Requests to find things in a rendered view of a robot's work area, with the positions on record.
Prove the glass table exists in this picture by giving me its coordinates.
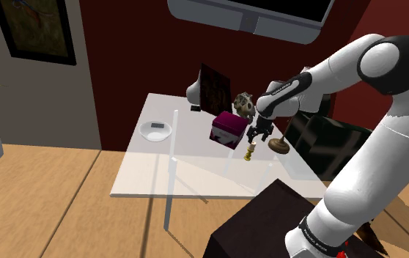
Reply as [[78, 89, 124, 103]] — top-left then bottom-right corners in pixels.
[[109, 92, 328, 232]]

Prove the brown round-based stand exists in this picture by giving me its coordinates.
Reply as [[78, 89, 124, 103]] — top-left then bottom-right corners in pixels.
[[268, 117, 292, 155]]

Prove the dark picture panel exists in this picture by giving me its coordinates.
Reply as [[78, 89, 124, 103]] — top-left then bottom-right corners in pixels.
[[199, 63, 233, 117]]

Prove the grey skull figure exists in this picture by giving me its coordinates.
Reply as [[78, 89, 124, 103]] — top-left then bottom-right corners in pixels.
[[233, 92, 256, 125]]

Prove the magenta and white box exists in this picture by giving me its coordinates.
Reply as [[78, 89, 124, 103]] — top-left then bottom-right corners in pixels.
[[209, 111, 250, 150]]

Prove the framed wall picture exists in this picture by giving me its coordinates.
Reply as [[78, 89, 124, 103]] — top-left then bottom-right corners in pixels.
[[0, 0, 78, 66]]

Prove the black armchair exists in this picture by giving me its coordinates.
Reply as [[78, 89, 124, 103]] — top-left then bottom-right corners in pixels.
[[284, 93, 374, 182]]

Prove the white rounded vase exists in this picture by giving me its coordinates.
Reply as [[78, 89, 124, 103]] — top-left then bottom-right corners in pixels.
[[185, 70, 202, 107]]

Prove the white wall television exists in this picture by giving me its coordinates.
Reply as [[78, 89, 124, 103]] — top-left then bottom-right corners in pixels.
[[167, 0, 336, 45]]

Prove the gold candlestick with white candle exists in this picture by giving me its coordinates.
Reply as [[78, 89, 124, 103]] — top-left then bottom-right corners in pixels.
[[243, 141, 257, 162]]

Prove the white bowl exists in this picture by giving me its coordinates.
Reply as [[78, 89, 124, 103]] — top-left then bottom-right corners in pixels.
[[139, 121, 173, 143]]

